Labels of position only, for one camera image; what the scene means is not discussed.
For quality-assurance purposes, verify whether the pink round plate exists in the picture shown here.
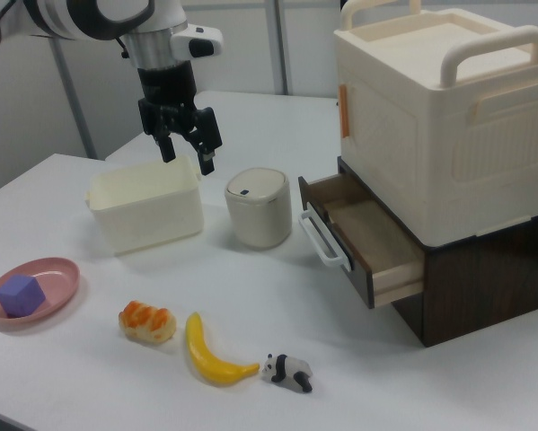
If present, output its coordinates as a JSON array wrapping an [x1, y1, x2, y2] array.
[[0, 256, 81, 332]]

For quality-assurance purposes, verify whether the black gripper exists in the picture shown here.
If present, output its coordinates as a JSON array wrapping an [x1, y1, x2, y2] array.
[[136, 60, 225, 178]]

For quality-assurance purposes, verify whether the brown drawer with white handle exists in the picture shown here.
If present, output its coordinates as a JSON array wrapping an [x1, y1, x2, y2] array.
[[297, 172, 427, 311]]

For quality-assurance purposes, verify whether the small cream lidded trash can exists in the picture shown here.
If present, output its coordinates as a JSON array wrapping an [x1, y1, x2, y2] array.
[[224, 167, 293, 251]]

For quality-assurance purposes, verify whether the black white panda toy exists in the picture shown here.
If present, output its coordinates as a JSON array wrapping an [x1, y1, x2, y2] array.
[[259, 353, 315, 392]]

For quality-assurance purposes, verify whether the orange glazed toy bread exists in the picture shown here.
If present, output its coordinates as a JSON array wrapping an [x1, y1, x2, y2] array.
[[118, 299, 179, 345]]

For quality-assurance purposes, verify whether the yellow toy banana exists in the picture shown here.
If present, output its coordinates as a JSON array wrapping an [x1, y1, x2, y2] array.
[[185, 312, 261, 386]]

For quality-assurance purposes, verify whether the dark brown wooden cabinet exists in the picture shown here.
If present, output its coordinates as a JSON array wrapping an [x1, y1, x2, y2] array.
[[335, 155, 538, 349]]

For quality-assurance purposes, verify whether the orange box latch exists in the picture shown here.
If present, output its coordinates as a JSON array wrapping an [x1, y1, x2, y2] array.
[[338, 84, 352, 138]]

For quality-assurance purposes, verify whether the cream storage box with handles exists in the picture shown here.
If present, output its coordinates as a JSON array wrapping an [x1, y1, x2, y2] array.
[[333, 0, 538, 246]]

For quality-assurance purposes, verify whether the purple foam cube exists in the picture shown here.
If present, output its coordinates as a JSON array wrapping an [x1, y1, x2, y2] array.
[[0, 274, 46, 318]]

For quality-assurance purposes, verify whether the cream open plastic bin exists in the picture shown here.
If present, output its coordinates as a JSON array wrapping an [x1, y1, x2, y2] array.
[[84, 154, 206, 257]]

